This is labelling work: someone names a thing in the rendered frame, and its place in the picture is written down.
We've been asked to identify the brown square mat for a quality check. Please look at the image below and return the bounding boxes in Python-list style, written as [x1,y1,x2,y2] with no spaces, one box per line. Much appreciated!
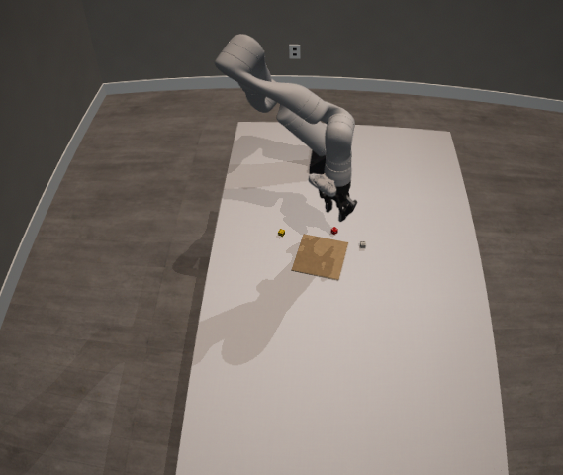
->
[292,235,348,280]

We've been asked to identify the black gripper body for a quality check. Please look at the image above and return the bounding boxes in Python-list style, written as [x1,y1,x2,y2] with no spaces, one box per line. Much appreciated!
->
[335,180,351,203]

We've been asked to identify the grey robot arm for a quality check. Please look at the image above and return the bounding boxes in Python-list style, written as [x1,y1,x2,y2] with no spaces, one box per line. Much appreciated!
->
[215,34,355,197]

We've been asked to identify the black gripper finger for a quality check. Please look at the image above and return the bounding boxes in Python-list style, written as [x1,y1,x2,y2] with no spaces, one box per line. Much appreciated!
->
[319,190,332,212]
[334,195,357,222]

